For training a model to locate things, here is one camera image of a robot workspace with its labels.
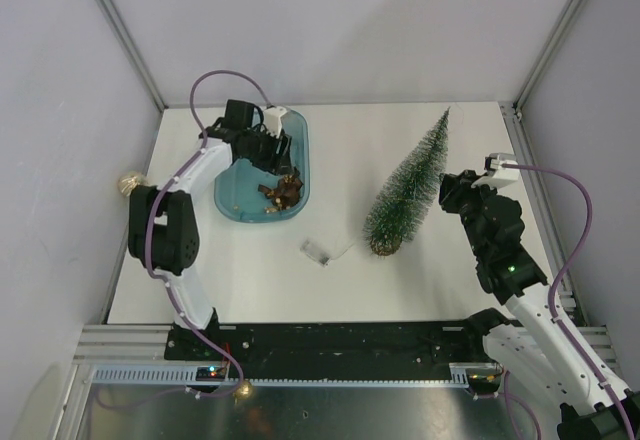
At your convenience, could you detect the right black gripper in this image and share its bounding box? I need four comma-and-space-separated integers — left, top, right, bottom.
438, 170, 500, 257

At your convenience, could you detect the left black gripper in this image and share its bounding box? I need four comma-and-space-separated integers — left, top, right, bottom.
245, 125, 293, 177

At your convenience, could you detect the brown ribbon pile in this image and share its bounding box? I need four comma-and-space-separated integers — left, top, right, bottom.
257, 175, 303, 213

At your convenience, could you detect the small green christmas tree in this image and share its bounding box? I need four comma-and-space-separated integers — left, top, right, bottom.
363, 110, 450, 257

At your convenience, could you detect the clear light string battery box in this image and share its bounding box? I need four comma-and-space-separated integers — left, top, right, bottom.
300, 240, 332, 267

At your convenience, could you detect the white gold striped bauble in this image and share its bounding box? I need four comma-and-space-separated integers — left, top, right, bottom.
117, 171, 148, 198

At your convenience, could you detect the small gold bauble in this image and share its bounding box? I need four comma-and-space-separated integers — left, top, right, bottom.
234, 380, 253, 401

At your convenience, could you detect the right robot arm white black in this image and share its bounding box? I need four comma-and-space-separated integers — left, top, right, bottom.
438, 170, 639, 439

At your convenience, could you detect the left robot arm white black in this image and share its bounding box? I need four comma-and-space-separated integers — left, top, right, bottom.
128, 100, 294, 360

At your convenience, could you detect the blue plastic tray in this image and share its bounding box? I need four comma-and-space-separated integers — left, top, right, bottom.
206, 100, 310, 223

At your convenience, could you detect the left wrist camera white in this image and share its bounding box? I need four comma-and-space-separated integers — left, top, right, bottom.
262, 106, 288, 138

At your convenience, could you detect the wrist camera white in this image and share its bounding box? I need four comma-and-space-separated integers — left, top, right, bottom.
476, 153, 520, 190
262, 106, 288, 138

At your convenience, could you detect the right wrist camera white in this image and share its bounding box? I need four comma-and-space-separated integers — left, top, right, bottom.
476, 153, 520, 190

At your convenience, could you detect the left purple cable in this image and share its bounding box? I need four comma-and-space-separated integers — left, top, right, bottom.
94, 68, 274, 409

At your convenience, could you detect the purple cable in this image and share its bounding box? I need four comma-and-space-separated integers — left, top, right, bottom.
94, 68, 274, 409
502, 162, 639, 440

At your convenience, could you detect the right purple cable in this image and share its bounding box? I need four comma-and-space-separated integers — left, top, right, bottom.
502, 162, 639, 440

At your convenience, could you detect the grey cable duct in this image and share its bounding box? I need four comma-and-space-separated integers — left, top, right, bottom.
88, 363, 474, 389

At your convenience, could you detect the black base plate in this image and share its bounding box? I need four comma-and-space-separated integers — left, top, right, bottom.
164, 320, 487, 363

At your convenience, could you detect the left aluminium frame post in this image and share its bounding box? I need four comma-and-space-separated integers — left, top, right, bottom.
95, 0, 167, 113

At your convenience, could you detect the aluminium frame post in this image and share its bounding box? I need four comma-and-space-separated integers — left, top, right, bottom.
511, 0, 588, 114
95, 0, 167, 113

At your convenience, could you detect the right aluminium frame post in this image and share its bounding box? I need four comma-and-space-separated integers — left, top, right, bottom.
511, 0, 588, 114

